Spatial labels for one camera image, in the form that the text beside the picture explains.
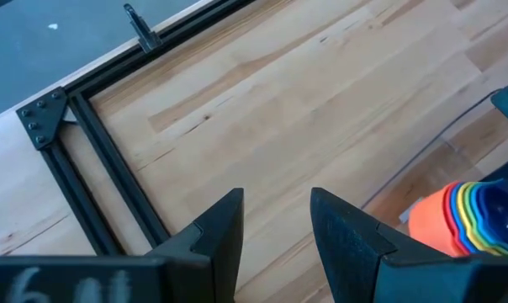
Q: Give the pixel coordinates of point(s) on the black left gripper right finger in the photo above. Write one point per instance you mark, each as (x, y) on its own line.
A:
(346, 248)

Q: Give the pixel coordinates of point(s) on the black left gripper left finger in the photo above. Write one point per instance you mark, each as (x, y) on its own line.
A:
(212, 252)

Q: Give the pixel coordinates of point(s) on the teal measuring cup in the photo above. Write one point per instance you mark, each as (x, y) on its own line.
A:
(474, 219)

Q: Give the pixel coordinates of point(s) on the green measuring cup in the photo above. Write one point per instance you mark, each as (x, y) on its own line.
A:
(467, 219)

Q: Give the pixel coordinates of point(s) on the yellow measuring cup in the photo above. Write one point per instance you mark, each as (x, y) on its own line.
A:
(460, 219)

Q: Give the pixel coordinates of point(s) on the red measuring cup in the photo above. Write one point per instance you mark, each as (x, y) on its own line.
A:
(426, 223)

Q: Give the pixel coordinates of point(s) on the clear plastic basket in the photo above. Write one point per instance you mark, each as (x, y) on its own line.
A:
(468, 160)

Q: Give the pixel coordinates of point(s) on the black frame clamp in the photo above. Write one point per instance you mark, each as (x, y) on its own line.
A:
(144, 33)

